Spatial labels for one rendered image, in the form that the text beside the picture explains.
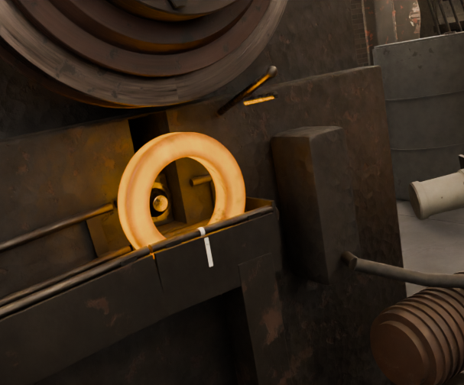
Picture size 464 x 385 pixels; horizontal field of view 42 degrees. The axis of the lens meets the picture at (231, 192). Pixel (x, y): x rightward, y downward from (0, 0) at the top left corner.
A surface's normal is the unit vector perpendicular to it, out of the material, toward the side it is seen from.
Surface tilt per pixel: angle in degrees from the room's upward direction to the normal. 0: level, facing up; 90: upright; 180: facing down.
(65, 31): 90
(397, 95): 90
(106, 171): 90
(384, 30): 90
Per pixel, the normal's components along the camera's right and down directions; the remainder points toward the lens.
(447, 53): 0.05, 0.20
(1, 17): 0.55, 0.08
